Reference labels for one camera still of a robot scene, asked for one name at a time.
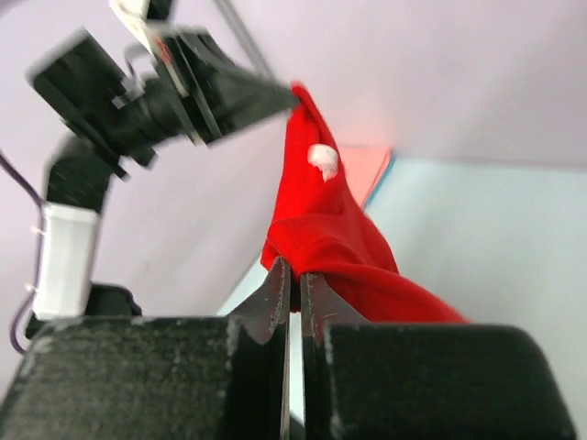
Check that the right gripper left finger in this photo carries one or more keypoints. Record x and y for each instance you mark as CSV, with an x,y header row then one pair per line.
x,y
256,361

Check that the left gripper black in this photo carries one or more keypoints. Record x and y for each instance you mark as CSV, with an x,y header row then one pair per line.
x,y
199,92

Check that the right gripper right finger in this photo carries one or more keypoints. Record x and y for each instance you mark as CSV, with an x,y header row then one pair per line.
x,y
316,307

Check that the red t shirt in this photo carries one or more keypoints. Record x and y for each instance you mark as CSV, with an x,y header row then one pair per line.
x,y
318,227

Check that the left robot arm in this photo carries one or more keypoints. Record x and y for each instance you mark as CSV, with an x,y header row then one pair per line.
x,y
110,118

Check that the folded blue t shirt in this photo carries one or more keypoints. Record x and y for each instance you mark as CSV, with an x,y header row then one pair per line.
x,y
378,185

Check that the folded pink t shirt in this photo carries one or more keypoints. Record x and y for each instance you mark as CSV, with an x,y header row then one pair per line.
x,y
365,168

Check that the left aluminium frame post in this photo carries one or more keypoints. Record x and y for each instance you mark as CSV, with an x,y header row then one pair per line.
x,y
244,38

